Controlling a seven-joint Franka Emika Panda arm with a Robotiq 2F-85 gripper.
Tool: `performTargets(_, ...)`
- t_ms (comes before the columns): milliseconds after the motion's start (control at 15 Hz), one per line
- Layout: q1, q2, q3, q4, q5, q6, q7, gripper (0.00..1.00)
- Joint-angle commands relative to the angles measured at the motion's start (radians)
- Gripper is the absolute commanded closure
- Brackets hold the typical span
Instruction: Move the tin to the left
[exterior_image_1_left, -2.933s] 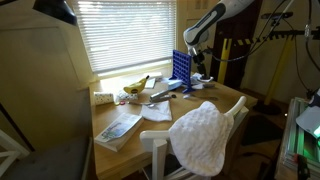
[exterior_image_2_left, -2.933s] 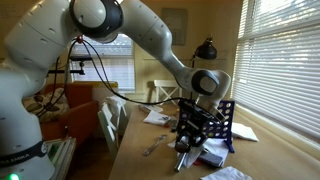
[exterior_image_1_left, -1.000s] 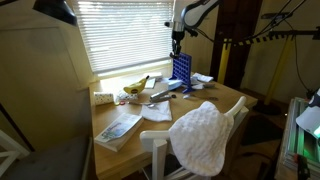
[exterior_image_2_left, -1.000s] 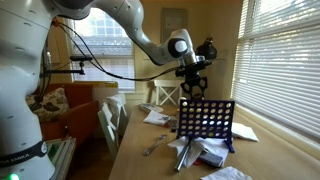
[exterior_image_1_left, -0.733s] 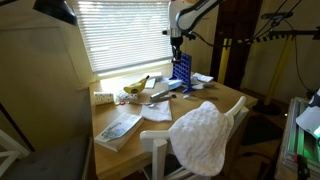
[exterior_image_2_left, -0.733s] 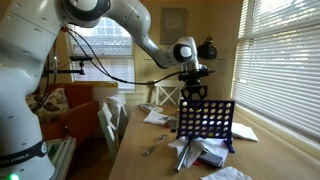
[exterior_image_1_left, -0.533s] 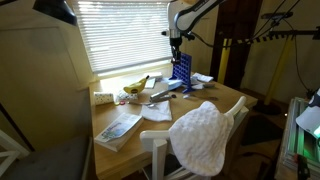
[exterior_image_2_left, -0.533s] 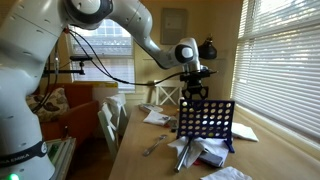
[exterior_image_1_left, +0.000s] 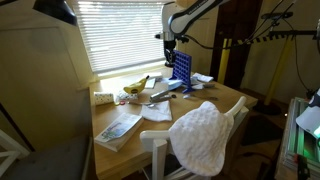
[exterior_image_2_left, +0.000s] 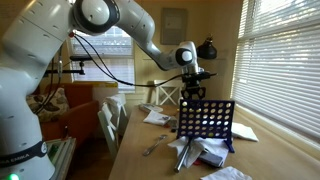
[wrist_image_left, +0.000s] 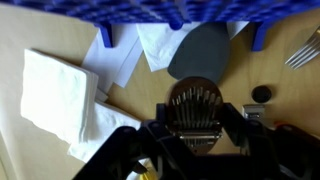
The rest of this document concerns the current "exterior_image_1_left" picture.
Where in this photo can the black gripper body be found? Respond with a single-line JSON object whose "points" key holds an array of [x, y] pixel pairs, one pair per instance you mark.
{"points": [[170, 46]]}

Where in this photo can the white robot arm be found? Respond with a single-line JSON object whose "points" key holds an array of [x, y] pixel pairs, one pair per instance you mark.
{"points": [[190, 15]]}

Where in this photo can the blue connect four game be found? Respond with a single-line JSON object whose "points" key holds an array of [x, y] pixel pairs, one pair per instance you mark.
{"points": [[182, 68]]}

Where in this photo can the white notepad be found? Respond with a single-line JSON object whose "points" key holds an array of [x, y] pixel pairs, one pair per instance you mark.
{"points": [[150, 83]]}

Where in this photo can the white notebook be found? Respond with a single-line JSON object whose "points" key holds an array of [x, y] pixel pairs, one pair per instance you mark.
{"points": [[203, 77]]}

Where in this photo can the white crumpled paper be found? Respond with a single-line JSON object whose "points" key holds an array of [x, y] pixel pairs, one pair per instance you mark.
{"points": [[197, 86]]}

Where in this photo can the silver stapler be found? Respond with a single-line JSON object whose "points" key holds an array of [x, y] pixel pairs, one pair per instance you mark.
{"points": [[159, 96]]}

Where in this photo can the yellow banana toy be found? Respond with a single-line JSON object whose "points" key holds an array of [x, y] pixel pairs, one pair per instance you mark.
{"points": [[136, 87]]}

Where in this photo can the yellow stand pole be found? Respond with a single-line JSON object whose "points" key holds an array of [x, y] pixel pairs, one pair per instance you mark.
{"points": [[278, 70], [224, 60]]}

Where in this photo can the silver metal utensil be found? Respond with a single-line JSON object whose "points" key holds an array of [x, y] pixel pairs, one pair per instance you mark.
{"points": [[141, 104]]}

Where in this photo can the white window blinds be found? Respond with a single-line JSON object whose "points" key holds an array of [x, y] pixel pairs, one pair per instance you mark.
{"points": [[120, 33]]}

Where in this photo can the white folded napkin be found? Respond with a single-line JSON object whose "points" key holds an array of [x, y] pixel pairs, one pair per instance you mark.
{"points": [[156, 111]]}

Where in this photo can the white dotted pouch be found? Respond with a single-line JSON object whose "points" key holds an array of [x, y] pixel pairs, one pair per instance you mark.
{"points": [[126, 96]]}

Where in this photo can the dark brown door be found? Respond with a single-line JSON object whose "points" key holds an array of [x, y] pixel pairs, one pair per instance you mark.
{"points": [[240, 20]]}

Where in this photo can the white quilted towel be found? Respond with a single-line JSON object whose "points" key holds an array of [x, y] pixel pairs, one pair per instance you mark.
{"points": [[200, 136]]}

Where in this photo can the thick printed book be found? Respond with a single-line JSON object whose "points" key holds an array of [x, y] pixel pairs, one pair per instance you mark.
{"points": [[118, 130]]}

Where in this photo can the striped black yellow bar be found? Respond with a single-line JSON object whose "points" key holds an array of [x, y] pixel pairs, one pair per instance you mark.
{"points": [[260, 39]]}

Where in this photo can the black round stand base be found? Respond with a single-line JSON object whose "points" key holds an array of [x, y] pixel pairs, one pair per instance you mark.
{"points": [[266, 108]]}

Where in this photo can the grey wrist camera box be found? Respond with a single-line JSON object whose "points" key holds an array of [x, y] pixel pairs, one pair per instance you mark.
{"points": [[159, 35]]}

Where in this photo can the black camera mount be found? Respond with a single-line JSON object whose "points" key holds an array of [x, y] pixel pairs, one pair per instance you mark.
{"points": [[276, 15]]}

